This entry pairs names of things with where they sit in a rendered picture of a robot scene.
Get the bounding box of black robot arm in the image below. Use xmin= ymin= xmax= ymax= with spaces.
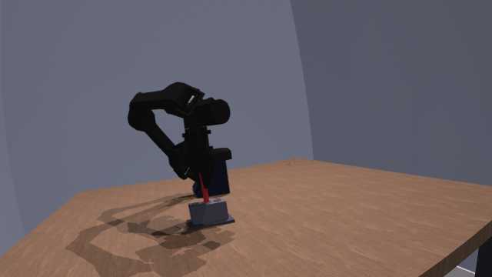
xmin=128 ymin=82 xmax=230 ymax=185

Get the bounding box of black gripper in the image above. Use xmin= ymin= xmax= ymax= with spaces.
xmin=181 ymin=126 xmax=232 ymax=189

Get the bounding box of red peg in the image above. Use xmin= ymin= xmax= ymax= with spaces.
xmin=201 ymin=180 xmax=209 ymax=203

